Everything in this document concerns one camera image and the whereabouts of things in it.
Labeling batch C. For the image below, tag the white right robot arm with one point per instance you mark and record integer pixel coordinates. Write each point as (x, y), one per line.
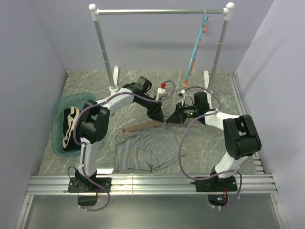
(240, 136)

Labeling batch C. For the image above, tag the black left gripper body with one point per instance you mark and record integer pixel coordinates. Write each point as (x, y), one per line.
(143, 100)

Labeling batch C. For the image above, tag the grey striped boxer underwear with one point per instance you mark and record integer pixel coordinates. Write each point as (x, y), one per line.
(143, 150)

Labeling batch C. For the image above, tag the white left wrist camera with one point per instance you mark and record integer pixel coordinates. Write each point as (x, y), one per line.
(161, 92)

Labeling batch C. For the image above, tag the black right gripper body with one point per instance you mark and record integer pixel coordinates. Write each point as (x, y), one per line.
(190, 112)

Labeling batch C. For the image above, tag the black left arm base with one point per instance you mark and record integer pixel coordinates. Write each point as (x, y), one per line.
(87, 192)

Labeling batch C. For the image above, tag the aluminium mounting rail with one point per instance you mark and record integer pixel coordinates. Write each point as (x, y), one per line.
(161, 184)

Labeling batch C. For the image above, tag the cream striped garment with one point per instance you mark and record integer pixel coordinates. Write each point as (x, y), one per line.
(70, 124)

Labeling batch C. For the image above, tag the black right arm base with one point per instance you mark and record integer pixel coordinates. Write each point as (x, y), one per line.
(209, 186)

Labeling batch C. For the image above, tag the teal plastic basket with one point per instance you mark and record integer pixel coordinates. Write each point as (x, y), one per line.
(57, 133)

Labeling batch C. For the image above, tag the beige clip hanger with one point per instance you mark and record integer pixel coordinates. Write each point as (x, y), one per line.
(153, 123)

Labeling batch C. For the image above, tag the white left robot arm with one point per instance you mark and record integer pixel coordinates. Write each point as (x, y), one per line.
(91, 125)

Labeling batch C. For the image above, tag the blue hanger with orange clips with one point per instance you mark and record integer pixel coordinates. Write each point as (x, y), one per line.
(197, 44)

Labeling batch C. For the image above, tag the black clothes in basket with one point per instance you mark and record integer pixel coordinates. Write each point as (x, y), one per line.
(69, 143)

